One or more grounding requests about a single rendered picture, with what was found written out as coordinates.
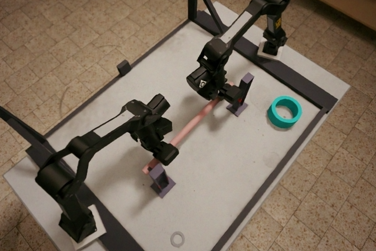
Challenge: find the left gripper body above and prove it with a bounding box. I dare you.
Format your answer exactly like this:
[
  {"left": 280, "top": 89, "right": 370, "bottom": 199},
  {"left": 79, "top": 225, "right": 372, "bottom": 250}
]
[{"left": 211, "top": 70, "right": 243, "bottom": 104}]

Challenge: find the teal open ring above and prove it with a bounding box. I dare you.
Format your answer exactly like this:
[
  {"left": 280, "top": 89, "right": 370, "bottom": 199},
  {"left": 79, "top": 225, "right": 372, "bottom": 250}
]
[{"left": 268, "top": 96, "right": 302, "bottom": 128}]

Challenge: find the pink long bar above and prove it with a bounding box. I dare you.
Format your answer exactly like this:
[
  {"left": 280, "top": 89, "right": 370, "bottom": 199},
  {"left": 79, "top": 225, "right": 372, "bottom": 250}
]
[{"left": 142, "top": 96, "right": 220, "bottom": 175}]

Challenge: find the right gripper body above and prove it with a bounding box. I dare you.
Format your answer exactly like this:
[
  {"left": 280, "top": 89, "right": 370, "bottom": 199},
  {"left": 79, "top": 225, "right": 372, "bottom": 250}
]
[{"left": 130, "top": 127, "right": 179, "bottom": 166}]

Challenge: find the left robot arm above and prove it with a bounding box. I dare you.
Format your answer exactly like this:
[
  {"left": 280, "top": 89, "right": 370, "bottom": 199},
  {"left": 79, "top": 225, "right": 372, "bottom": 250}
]
[{"left": 186, "top": 0, "right": 288, "bottom": 101}]

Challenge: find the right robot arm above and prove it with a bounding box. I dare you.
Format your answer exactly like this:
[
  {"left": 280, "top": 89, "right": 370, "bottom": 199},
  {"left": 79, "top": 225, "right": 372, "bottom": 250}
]
[{"left": 35, "top": 93, "right": 173, "bottom": 244}]

